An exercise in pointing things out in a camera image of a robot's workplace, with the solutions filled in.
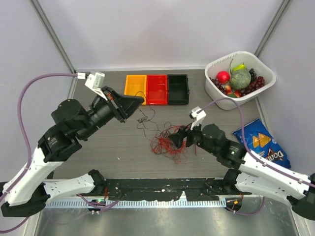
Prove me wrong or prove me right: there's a black plastic bin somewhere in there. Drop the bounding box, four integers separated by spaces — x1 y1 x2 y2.
167 74 189 105

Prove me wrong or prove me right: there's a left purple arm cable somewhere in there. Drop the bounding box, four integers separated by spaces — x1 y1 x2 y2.
0 72 79 233

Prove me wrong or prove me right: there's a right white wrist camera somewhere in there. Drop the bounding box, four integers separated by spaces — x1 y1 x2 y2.
189 106 206 130

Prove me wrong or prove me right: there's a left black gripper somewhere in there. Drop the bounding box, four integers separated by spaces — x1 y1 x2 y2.
77 85 145 140

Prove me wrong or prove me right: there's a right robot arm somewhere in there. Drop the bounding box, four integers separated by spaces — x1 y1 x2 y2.
168 124 315 220

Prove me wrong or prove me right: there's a red plastic bin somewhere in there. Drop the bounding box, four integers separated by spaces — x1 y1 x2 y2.
146 74 168 105

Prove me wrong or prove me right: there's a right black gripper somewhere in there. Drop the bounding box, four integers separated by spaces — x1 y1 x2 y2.
168 118 217 155

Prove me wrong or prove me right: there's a red apple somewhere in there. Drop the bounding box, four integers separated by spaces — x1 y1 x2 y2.
216 71 230 84

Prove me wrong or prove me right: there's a red brown cable pile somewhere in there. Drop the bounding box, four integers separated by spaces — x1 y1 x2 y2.
150 121 197 165

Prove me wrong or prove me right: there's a green melon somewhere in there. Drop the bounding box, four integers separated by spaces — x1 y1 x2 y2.
229 70 252 90

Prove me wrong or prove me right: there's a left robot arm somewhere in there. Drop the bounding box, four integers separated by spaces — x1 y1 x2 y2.
0 86 144 217

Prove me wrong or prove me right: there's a white plastic basket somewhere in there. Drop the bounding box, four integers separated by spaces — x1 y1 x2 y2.
204 51 276 105

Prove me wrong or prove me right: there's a dark red grape bunch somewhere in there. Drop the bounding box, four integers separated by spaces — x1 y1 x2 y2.
240 76 265 97

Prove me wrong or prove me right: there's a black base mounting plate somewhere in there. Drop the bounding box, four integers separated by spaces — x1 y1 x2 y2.
93 177 253 202

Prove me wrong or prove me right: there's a small peach fruit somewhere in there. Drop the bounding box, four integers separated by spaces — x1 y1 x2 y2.
224 85 240 98

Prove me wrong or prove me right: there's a yellow plastic bin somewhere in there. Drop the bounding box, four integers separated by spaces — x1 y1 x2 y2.
124 75 147 105

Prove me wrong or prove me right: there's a white slotted cable duct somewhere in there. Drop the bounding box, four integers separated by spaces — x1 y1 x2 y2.
47 198 226 209

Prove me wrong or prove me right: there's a yellow-green pear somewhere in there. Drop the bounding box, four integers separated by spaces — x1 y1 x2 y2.
232 63 246 73

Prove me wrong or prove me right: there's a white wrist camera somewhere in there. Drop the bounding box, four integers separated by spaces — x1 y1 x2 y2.
76 72 105 97
189 106 206 130

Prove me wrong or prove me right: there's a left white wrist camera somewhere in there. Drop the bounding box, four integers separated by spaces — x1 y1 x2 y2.
76 72 105 97

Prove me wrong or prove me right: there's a blue Doritos chip bag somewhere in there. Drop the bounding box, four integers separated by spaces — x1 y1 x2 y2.
244 118 291 169

